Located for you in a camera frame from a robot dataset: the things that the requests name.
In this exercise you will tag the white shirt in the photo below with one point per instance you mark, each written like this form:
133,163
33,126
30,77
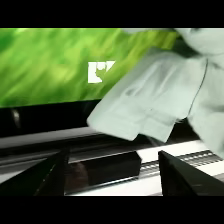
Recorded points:
160,96

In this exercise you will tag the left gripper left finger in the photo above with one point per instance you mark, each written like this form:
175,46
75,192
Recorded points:
43,178

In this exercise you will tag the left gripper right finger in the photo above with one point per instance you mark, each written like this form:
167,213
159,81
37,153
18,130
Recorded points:
181,178

